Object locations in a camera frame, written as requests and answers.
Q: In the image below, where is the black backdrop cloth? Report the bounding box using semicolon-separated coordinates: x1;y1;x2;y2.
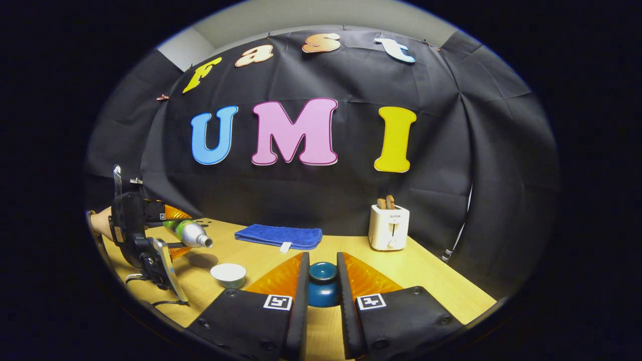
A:
85;25;560;301

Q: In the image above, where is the white toaster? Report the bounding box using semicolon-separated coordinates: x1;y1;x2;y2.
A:
368;204;410;251

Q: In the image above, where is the silver green water bottle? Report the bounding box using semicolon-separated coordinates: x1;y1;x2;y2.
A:
165;219;213;249

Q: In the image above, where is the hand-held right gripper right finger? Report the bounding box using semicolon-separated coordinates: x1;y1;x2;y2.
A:
336;252;465;360

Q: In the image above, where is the thin white cable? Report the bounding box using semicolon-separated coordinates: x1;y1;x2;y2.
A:
441;186;473;262

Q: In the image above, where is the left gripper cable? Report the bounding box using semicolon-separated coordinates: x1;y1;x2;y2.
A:
124;273;190;307

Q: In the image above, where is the folded blue towel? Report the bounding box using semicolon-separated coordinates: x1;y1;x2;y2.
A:
234;224;323;253

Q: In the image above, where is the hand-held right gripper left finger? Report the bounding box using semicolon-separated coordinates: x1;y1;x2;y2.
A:
186;252;310;361

